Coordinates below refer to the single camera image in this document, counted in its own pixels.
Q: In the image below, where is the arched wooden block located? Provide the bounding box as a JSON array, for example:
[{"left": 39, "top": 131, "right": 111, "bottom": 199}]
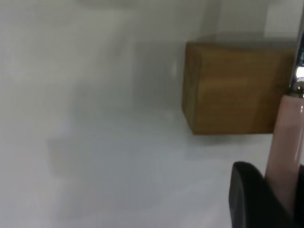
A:
[{"left": 181, "top": 41, "right": 298, "bottom": 136}]

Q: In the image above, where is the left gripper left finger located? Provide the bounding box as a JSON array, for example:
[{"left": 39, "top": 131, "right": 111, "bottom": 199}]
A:
[{"left": 228, "top": 161, "right": 296, "bottom": 228}]

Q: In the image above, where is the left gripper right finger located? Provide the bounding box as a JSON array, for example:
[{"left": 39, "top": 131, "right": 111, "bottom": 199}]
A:
[{"left": 293, "top": 163, "right": 304, "bottom": 228}]

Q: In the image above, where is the pink handled metal spoon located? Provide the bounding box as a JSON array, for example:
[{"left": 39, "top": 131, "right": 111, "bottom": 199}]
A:
[{"left": 265, "top": 0, "right": 304, "bottom": 218}]

